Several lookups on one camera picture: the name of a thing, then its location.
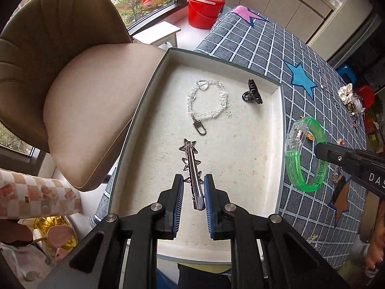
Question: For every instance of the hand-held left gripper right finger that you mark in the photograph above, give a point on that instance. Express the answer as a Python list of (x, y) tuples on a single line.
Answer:
[(210, 204)]

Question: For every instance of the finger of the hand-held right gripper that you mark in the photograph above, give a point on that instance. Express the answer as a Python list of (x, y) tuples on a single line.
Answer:
[(332, 155)]

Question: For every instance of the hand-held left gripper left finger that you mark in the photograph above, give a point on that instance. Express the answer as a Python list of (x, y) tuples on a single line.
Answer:
[(177, 198)]

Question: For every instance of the silver star hair clip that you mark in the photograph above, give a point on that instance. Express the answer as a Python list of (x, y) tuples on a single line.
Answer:
[(192, 168)]

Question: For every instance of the green translucent bangle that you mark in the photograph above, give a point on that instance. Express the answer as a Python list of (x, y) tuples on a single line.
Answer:
[(293, 168)]

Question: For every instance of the white shallow tray box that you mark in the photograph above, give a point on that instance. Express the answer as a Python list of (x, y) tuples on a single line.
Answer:
[(240, 144)]

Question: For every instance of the pile of assorted jewelry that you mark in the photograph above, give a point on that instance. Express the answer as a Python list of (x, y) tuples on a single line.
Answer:
[(356, 108)]

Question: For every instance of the person's right hand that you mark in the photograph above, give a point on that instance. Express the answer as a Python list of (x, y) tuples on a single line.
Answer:
[(374, 260)]

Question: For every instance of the white satin scrunchie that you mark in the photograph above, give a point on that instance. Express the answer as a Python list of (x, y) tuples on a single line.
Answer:
[(346, 93)]

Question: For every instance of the red plastic stool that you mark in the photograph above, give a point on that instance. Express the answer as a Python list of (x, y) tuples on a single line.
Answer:
[(366, 94)]

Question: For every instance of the blue plastic stool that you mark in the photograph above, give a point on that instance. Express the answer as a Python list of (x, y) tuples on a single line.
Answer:
[(346, 73)]

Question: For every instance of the blue square panel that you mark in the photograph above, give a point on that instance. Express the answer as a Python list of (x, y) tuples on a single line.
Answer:
[(167, 281)]

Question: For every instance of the black claw hair clip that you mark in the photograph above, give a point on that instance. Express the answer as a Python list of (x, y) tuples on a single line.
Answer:
[(251, 94)]

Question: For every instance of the grey grid tablecloth with stars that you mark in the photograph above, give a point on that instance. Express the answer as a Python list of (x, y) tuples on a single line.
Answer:
[(255, 54)]

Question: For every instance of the beige padded chair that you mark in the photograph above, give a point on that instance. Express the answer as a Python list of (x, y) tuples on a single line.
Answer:
[(90, 96)]

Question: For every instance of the gold ribbon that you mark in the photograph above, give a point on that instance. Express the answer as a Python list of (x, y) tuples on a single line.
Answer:
[(43, 224)]

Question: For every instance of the small white stool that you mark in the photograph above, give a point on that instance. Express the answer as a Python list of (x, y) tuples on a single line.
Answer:
[(156, 31)]

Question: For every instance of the red plastic bucket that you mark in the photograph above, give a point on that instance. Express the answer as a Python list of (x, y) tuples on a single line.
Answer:
[(204, 15)]

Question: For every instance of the window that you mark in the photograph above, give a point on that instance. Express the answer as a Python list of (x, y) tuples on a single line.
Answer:
[(135, 0)]

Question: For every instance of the white wall cabinet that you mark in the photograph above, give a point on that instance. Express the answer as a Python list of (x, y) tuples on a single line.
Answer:
[(285, 9)]

